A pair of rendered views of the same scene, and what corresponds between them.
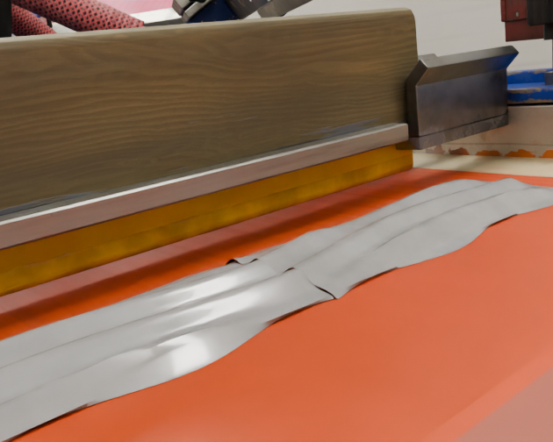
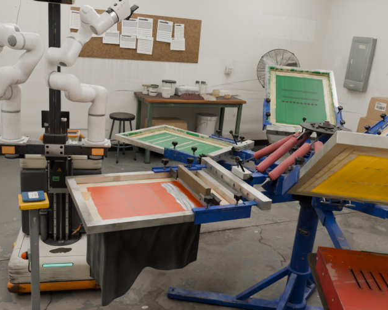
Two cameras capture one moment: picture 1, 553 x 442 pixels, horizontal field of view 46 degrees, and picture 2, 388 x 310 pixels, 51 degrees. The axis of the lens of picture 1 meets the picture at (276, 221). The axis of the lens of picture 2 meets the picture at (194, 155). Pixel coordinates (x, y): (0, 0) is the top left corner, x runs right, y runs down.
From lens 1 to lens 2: 2.20 m
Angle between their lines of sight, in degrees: 97
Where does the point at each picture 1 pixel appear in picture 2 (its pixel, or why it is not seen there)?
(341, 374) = (162, 194)
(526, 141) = not seen: hidden behind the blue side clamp
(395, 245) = (177, 198)
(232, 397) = (163, 191)
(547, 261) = (169, 202)
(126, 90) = (189, 179)
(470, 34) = not seen: outside the picture
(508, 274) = (169, 200)
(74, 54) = (188, 174)
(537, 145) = not seen: hidden behind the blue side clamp
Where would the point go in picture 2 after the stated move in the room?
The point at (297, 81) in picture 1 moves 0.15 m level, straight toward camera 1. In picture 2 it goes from (196, 187) to (169, 181)
